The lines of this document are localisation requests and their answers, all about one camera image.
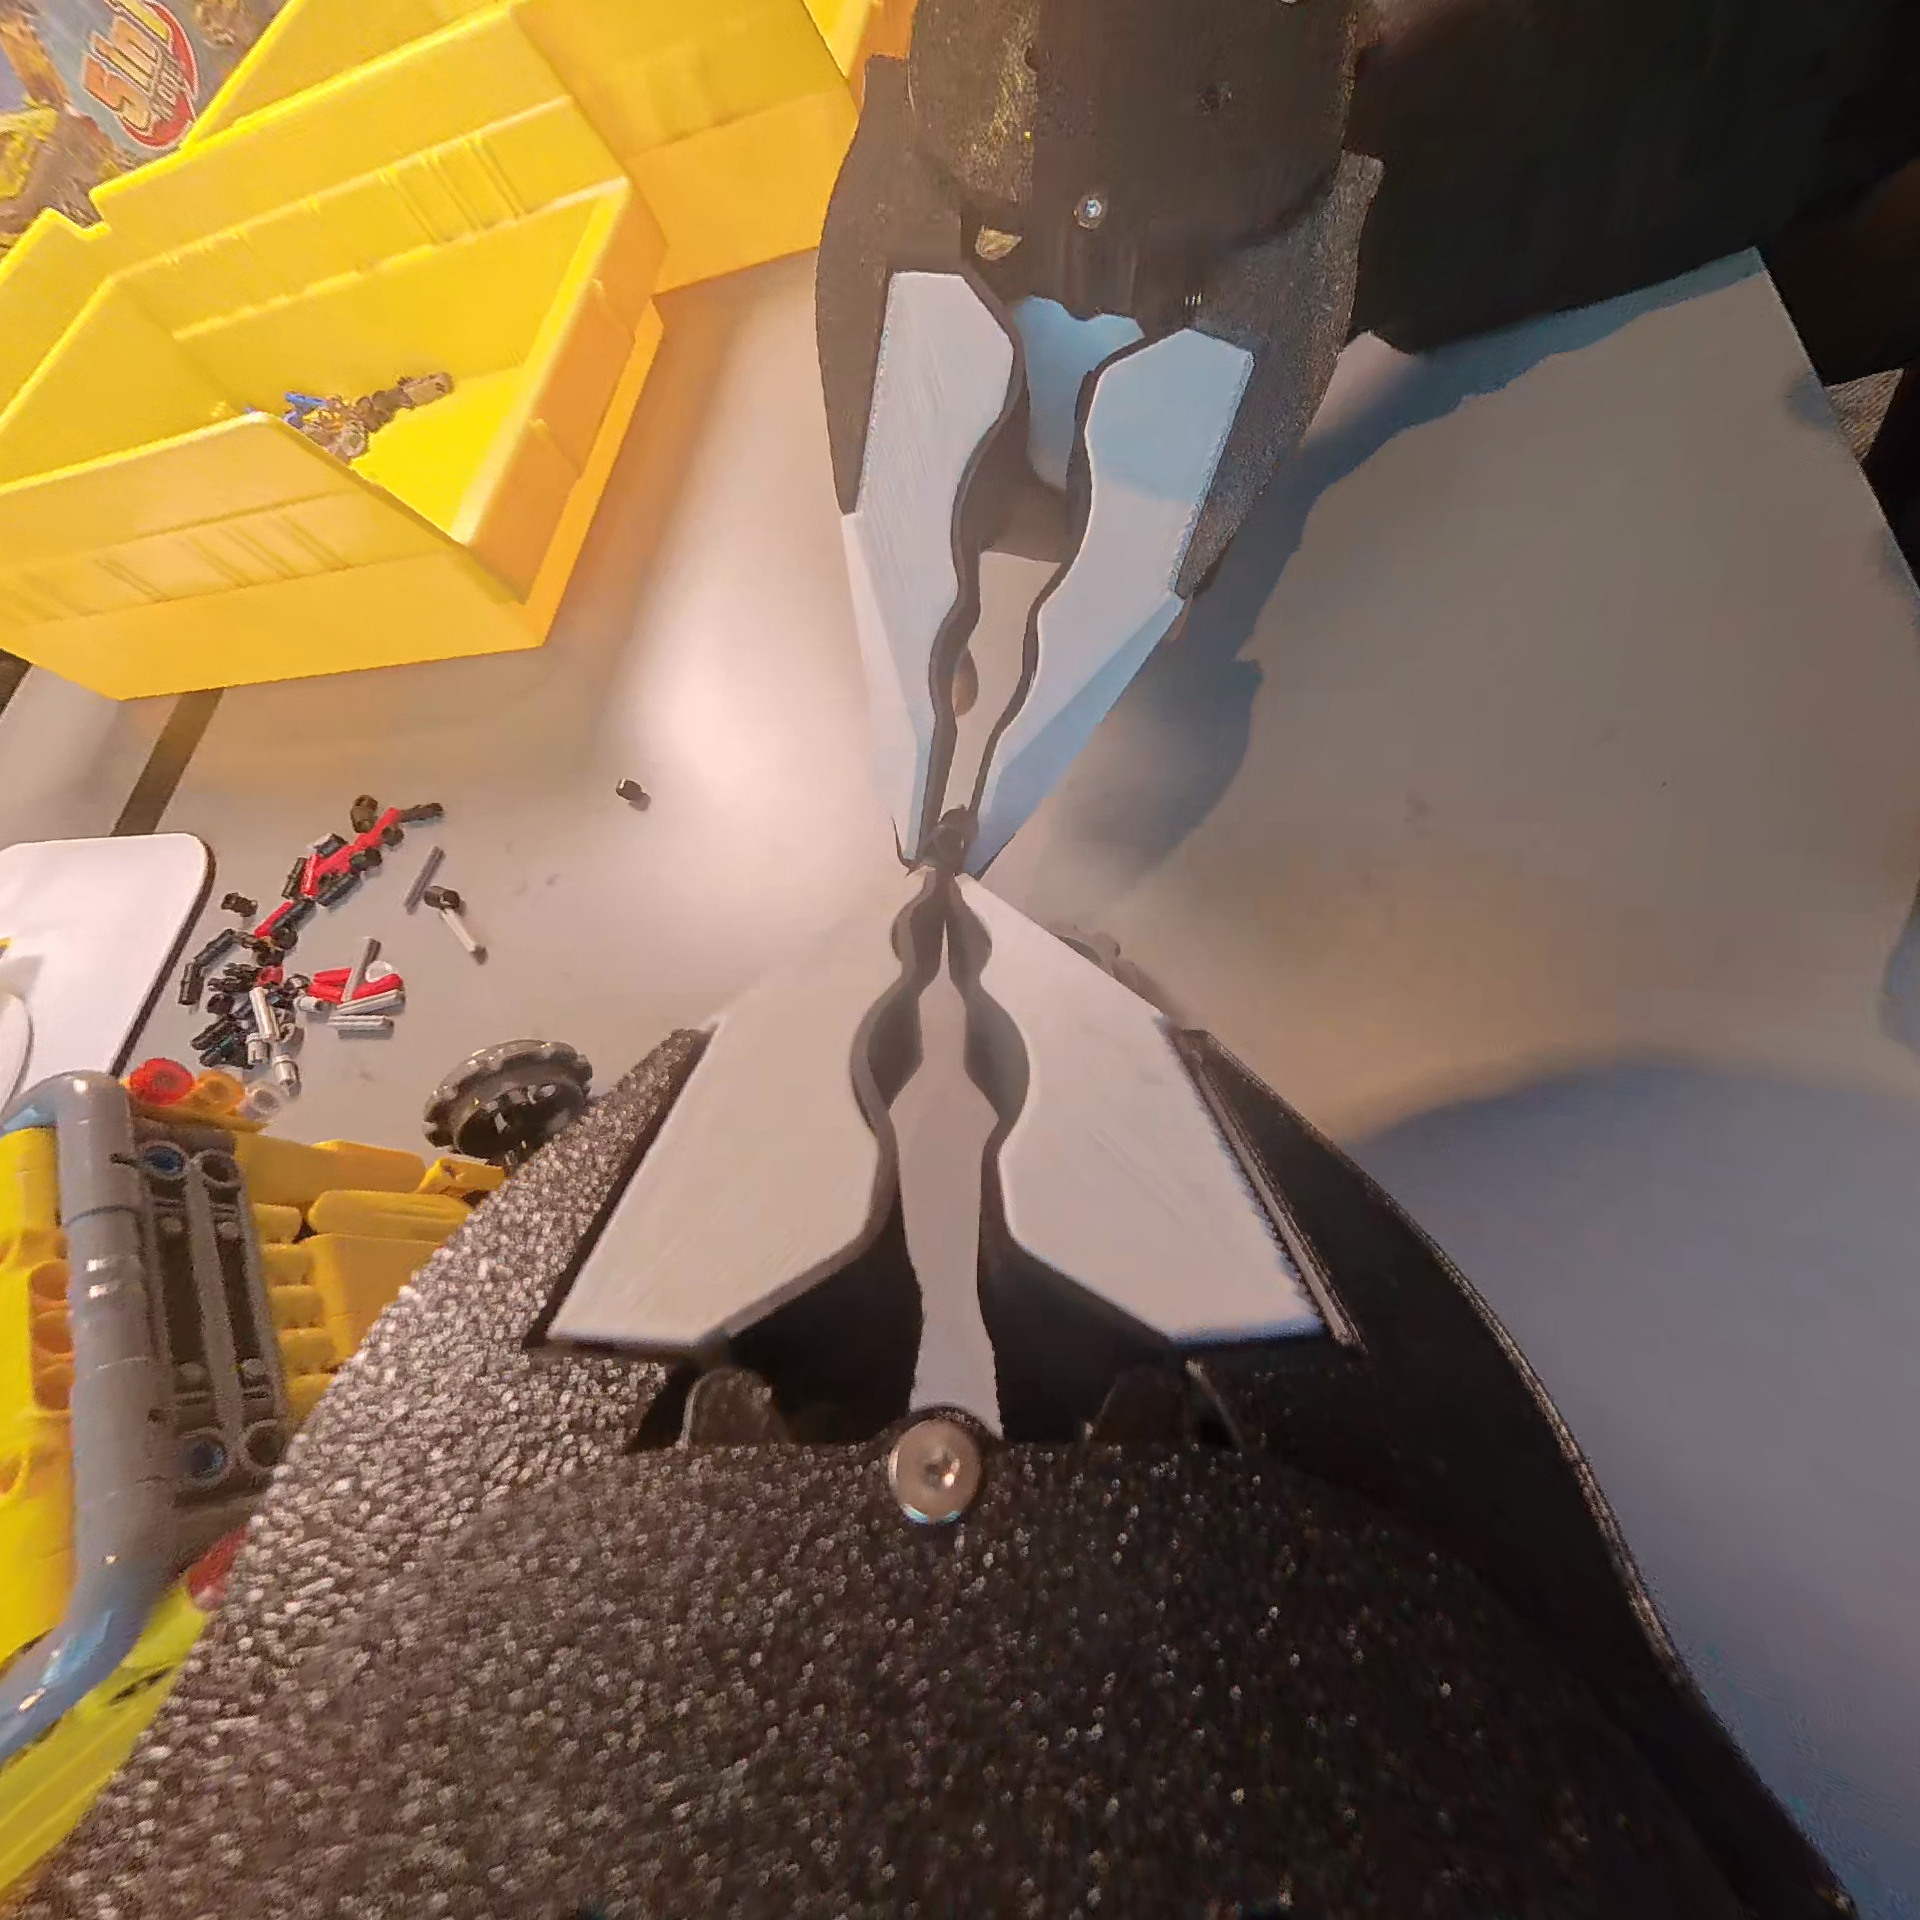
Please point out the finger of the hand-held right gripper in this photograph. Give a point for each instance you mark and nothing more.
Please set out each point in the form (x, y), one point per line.
(914, 451)
(1154, 465)

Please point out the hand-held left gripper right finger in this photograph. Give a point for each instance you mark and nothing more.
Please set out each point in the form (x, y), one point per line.
(1154, 1185)

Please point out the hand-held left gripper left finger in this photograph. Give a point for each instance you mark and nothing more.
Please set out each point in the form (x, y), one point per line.
(734, 1185)

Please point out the black brick beam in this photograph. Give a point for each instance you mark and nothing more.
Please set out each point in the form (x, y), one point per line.
(942, 848)

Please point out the yellow brick toy truck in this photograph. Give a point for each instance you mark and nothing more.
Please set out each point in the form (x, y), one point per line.
(149, 1275)

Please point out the pale grey desk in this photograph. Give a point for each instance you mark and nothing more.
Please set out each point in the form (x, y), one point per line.
(1501, 749)

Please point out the pile of small brick parts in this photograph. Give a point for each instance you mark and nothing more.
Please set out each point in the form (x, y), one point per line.
(300, 931)

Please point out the white oval board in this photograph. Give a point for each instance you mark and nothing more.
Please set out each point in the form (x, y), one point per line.
(105, 931)

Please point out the blue toy kit box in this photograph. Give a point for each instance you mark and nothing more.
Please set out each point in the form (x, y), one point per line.
(105, 90)

